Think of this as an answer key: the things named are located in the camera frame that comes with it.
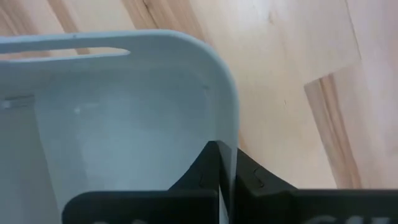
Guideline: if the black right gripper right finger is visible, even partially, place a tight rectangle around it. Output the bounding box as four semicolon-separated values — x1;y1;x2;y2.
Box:
231;147;398;224

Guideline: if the grey plastic bin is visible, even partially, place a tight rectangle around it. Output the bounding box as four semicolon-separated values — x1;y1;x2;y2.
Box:
0;29;240;224

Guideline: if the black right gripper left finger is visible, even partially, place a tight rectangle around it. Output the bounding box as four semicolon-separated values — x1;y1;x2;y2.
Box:
61;140;233;224

